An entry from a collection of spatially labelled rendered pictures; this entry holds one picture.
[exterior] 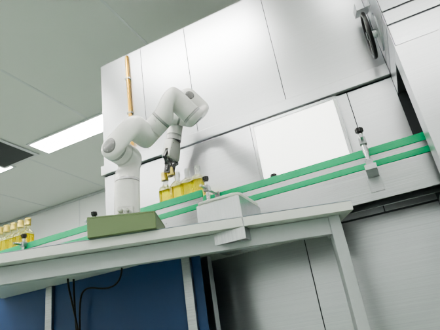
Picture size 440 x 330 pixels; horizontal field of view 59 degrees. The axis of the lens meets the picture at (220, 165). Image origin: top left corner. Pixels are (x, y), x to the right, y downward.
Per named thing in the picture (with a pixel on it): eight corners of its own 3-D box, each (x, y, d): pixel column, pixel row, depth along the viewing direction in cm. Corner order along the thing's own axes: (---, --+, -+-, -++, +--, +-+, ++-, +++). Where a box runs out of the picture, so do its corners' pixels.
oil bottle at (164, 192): (177, 227, 186) (173, 185, 194) (171, 225, 181) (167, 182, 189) (167, 230, 187) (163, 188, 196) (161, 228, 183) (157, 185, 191)
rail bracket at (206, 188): (223, 209, 170) (219, 182, 175) (205, 200, 156) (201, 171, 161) (217, 210, 171) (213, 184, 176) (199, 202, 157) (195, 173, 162)
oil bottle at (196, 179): (209, 218, 179) (205, 175, 187) (204, 216, 174) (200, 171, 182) (198, 220, 181) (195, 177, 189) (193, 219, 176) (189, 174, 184)
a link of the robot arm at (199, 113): (159, 116, 173) (184, 139, 174) (165, 99, 153) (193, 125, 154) (184, 92, 179) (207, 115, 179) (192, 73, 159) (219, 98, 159)
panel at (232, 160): (356, 164, 171) (336, 97, 184) (355, 162, 168) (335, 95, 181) (179, 215, 201) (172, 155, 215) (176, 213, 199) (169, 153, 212)
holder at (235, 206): (268, 228, 157) (264, 209, 160) (242, 215, 134) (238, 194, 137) (229, 238, 163) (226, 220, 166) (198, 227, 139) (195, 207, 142)
